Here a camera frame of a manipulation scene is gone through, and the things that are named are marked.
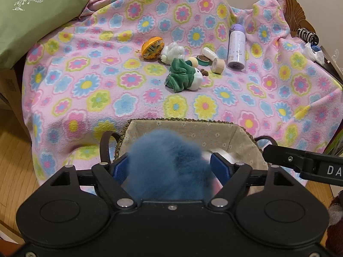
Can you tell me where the green plush toy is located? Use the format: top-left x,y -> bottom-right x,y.
165,58 -> 210,93

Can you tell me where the green printed pillow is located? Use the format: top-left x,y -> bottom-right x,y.
0,0 -> 92,70

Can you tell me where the woven basket with fabric liner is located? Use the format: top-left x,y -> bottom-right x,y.
100,118 -> 278,193

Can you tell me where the beige tape roll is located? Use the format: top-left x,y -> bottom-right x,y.
211,58 -> 226,75

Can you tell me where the small white bottle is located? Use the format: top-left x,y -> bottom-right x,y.
202,47 -> 219,61

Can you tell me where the pink flower print blanket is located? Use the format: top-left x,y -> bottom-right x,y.
21,0 -> 343,182

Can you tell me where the brown stuffed toy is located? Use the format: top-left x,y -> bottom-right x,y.
328,195 -> 343,247

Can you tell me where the blue fluffy plush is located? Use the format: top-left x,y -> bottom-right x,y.
122,130 -> 215,201

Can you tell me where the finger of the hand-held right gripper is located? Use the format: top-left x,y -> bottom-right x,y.
262,145 -> 314,177

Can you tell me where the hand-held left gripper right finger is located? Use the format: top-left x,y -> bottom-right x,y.
208,152 -> 291,211

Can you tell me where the white fluffy toy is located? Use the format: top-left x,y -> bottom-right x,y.
161,42 -> 186,65

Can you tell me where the zebra striped folded umbrella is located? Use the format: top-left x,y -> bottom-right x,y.
296,27 -> 319,45

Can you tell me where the cardboard box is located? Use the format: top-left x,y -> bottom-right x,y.
0,70 -> 23,113

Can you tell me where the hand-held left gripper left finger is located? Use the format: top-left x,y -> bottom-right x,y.
50,152 -> 137,211

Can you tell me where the white plastic bag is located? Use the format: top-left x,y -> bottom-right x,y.
304,42 -> 326,65

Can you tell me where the purple white water bottle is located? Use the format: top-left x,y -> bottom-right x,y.
227,24 -> 246,70

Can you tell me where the orange patterned round pouch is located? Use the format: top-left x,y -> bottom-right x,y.
141,37 -> 164,60

